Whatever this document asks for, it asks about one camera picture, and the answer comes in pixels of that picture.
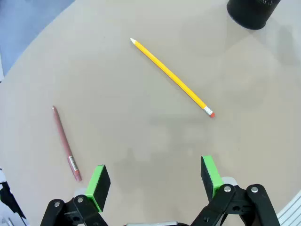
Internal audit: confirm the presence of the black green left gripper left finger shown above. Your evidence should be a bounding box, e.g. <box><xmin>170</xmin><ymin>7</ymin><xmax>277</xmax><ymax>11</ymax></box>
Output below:
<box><xmin>40</xmin><ymin>164</ymin><xmax>111</xmax><ymax>226</ymax></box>

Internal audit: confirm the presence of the white ribbed panel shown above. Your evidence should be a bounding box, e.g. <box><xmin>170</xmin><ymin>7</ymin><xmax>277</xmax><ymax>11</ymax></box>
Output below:
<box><xmin>277</xmin><ymin>189</ymin><xmax>301</xmax><ymax>226</ymax></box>

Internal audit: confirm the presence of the black white equipment piece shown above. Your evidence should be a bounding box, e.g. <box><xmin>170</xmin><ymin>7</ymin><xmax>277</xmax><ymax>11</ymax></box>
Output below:
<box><xmin>0</xmin><ymin>168</ymin><xmax>27</xmax><ymax>226</ymax></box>

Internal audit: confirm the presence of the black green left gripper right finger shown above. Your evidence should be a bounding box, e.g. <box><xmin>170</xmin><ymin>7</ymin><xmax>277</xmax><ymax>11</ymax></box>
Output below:
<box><xmin>190</xmin><ymin>155</ymin><xmax>282</xmax><ymax>226</ymax></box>

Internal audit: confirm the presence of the reddish brown pen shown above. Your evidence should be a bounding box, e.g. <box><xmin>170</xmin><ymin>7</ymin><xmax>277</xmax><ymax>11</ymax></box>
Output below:
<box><xmin>52</xmin><ymin>105</ymin><xmax>82</xmax><ymax>182</ymax></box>

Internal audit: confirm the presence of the yellow pencil with eraser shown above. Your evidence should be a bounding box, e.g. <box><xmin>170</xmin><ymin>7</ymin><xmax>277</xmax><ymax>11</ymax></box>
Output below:
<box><xmin>130</xmin><ymin>37</ymin><xmax>216</xmax><ymax>118</ymax></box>

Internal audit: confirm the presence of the black mesh pen holder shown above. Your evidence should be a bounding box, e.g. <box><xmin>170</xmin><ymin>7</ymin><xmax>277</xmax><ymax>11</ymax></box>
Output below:
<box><xmin>226</xmin><ymin>0</ymin><xmax>282</xmax><ymax>30</ymax></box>

